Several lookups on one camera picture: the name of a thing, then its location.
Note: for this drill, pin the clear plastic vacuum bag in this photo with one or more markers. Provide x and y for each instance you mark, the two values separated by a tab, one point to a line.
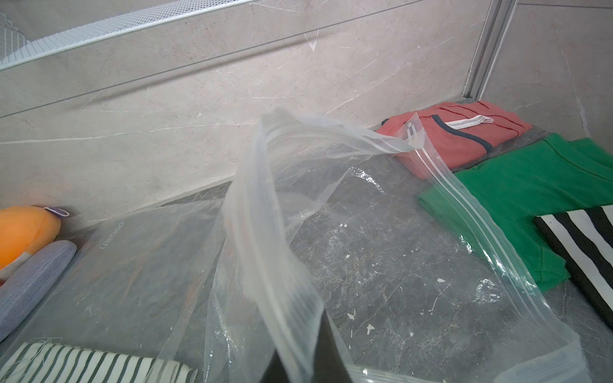
318	264

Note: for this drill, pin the green ribbed garment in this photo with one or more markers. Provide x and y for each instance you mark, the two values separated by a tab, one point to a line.
491	207

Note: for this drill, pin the red garment with dark trim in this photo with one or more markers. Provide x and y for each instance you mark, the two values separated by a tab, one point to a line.
462	133

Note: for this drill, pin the striped tank top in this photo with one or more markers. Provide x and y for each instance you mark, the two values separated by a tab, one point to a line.
583	238

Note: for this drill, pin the large striped white garment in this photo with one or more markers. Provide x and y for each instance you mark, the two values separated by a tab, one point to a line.
51	362

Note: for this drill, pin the purple fabric glasses case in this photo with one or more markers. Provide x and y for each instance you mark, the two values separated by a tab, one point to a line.
31	282

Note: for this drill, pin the orange plush toy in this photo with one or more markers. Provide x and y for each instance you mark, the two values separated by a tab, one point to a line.
24	231

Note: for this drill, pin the white wire mesh basket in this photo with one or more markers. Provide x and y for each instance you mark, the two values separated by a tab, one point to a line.
111	28

